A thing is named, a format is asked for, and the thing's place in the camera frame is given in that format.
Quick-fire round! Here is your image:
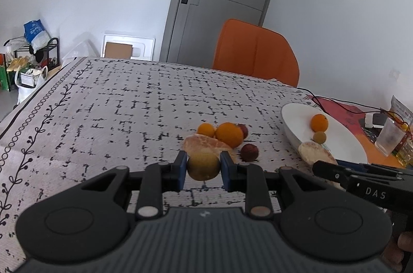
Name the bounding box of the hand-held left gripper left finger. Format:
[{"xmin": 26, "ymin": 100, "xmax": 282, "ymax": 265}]
[{"xmin": 81, "ymin": 150, "xmax": 188, "ymax": 221}]

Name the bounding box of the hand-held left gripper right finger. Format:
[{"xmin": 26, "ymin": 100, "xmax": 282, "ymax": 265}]
[{"xmin": 220, "ymin": 151, "xmax": 330, "ymax": 218}]

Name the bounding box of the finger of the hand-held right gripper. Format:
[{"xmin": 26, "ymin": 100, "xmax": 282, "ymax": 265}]
[
  {"xmin": 312, "ymin": 160, "xmax": 353, "ymax": 191},
  {"xmin": 336, "ymin": 159, "xmax": 403, "ymax": 178}
]

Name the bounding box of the yellow round fruit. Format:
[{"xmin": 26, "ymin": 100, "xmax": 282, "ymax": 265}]
[{"xmin": 187, "ymin": 152, "xmax": 222, "ymax": 181}]

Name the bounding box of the peeled pomelo piece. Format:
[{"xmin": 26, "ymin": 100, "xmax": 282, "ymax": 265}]
[
  {"xmin": 298, "ymin": 141, "xmax": 339, "ymax": 168},
  {"xmin": 183, "ymin": 134, "xmax": 234, "ymax": 160}
]

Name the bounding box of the large orange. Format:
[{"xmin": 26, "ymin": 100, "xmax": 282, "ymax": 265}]
[{"xmin": 215, "ymin": 122, "xmax": 244, "ymax": 148}]

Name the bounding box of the small orange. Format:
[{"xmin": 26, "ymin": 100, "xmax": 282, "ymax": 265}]
[{"xmin": 197, "ymin": 123, "xmax": 216, "ymax": 138}]

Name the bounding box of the white oval plate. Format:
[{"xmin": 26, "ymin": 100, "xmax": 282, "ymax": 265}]
[{"xmin": 281, "ymin": 103, "xmax": 369, "ymax": 166}]

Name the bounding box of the person's right hand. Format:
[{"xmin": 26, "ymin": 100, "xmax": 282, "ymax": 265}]
[{"xmin": 381, "ymin": 229, "xmax": 413, "ymax": 273}]

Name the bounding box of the yellow liquid bottle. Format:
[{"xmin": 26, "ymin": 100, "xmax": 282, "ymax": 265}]
[{"xmin": 395, "ymin": 134, "xmax": 413, "ymax": 166}]

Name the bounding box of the clear plastic cup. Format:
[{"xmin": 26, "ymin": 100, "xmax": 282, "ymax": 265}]
[{"xmin": 374, "ymin": 117, "xmax": 406, "ymax": 157}]

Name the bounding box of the white charger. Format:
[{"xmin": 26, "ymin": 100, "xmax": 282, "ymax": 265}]
[{"xmin": 364, "ymin": 113, "xmax": 391, "ymax": 129}]

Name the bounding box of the medium orange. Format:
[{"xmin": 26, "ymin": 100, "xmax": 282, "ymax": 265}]
[{"xmin": 311, "ymin": 114, "xmax": 329, "ymax": 132}]

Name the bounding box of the red and orange mat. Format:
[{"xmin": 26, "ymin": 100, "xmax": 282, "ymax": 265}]
[{"xmin": 309, "ymin": 97, "xmax": 413, "ymax": 168}]

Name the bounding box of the printed snack packet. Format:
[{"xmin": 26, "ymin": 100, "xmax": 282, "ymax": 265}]
[{"xmin": 390, "ymin": 95, "xmax": 413, "ymax": 126}]

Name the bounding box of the patterned grey tablecloth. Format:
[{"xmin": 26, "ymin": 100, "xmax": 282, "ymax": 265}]
[{"xmin": 0, "ymin": 56, "xmax": 413, "ymax": 273}]

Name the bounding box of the orange chair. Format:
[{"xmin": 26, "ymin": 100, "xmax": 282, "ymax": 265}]
[{"xmin": 212, "ymin": 19, "xmax": 300, "ymax": 88}]

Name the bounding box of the white foam board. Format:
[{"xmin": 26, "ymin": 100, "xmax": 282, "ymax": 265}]
[{"xmin": 101, "ymin": 31, "xmax": 156, "ymax": 61}]

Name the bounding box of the brown cardboard sheet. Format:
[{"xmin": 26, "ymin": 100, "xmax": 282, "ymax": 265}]
[{"xmin": 104, "ymin": 42, "xmax": 133, "ymax": 59}]

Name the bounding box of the clear plastic bag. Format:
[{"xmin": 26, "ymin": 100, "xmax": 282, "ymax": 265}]
[{"xmin": 61, "ymin": 31, "xmax": 101, "ymax": 65}]

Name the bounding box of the black shoe rack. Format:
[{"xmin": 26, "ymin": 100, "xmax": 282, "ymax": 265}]
[{"xmin": 3, "ymin": 37, "xmax": 60, "ymax": 74}]

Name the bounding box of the white plastic bag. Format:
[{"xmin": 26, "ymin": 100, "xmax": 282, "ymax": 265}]
[{"xmin": 14, "ymin": 66, "xmax": 49, "ymax": 105}]

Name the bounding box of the pair of yellow slippers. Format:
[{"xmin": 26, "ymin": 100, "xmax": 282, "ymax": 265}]
[{"xmin": 6, "ymin": 56, "xmax": 30, "ymax": 71}]

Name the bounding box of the blue and white bag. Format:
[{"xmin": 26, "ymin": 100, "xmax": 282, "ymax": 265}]
[{"xmin": 23, "ymin": 20, "xmax": 50, "ymax": 51}]

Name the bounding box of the thin red wire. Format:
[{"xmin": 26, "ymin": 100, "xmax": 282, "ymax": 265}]
[{"xmin": 317, "ymin": 97, "xmax": 413, "ymax": 133}]

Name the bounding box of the black cable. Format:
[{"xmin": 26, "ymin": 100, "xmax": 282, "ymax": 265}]
[{"xmin": 298, "ymin": 87, "xmax": 388, "ymax": 114}]

